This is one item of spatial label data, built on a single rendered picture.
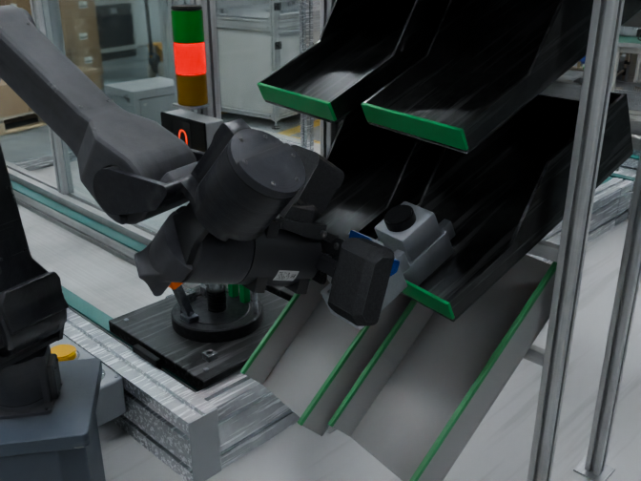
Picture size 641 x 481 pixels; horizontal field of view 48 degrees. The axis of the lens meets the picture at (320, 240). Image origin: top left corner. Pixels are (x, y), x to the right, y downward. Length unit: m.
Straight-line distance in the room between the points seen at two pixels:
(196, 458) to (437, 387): 0.34
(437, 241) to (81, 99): 0.35
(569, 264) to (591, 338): 0.65
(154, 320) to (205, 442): 0.26
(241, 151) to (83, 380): 0.45
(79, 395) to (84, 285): 0.60
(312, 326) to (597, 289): 0.79
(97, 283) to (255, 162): 0.97
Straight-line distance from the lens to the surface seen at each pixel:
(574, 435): 1.12
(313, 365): 0.89
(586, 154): 0.70
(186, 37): 1.20
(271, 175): 0.47
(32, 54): 0.62
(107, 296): 1.37
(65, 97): 0.59
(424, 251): 0.71
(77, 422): 0.79
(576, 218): 0.72
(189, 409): 0.96
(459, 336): 0.82
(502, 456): 1.06
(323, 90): 0.78
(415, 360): 0.84
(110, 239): 1.55
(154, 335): 1.11
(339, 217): 0.83
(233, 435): 1.00
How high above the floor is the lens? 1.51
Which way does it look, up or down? 23 degrees down
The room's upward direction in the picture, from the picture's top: straight up
